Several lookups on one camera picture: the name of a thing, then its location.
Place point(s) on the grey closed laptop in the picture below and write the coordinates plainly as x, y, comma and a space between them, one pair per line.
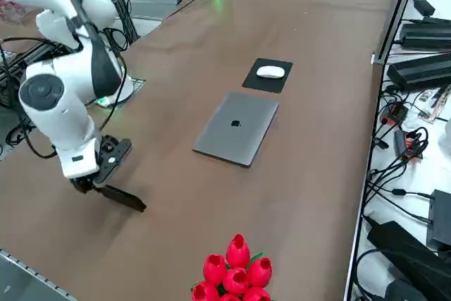
243, 139

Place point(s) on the white computer mouse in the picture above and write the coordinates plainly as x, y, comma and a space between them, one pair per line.
270, 71

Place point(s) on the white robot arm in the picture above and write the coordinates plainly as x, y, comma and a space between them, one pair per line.
56, 114

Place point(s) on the orange and black hub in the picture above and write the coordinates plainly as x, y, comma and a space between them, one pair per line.
396, 113

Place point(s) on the black finned power supply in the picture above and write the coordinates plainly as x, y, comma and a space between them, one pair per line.
426, 35
419, 72

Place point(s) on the red artificial tulip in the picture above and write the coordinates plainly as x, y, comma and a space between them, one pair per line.
256, 294
236, 281
261, 273
229, 298
238, 250
215, 268
204, 292

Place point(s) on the black square box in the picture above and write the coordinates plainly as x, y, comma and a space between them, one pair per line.
440, 218

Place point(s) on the black hub with red plugs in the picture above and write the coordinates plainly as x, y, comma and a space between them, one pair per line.
405, 144

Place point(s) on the aluminium frame post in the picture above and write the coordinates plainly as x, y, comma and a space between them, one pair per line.
398, 8

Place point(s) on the black mouse pad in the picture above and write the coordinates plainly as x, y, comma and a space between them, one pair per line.
260, 84

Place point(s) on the grey metal rail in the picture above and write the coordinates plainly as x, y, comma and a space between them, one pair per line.
24, 276

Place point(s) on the small black power adapter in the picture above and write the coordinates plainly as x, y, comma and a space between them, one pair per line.
424, 6

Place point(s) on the dark green model phone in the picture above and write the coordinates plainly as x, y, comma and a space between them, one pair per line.
123, 197

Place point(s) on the large black device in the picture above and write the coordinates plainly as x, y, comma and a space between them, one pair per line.
405, 255

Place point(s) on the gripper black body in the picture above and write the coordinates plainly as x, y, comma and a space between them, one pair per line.
114, 153

